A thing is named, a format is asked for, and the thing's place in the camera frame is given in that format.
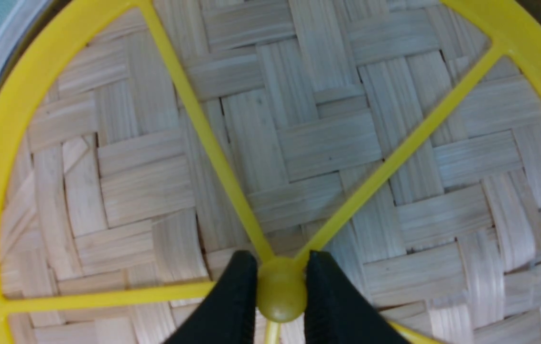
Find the woven bamboo steamer lid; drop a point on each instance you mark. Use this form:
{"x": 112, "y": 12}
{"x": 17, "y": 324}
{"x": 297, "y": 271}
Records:
{"x": 145, "y": 142}

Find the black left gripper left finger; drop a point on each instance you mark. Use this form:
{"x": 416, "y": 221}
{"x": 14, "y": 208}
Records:
{"x": 228, "y": 314}

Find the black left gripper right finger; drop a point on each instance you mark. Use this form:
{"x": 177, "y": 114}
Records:
{"x": 336, "y": 312}

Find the stainless steel two-handled pot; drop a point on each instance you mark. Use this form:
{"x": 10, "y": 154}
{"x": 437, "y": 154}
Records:
{"x": 26, "y": 24}

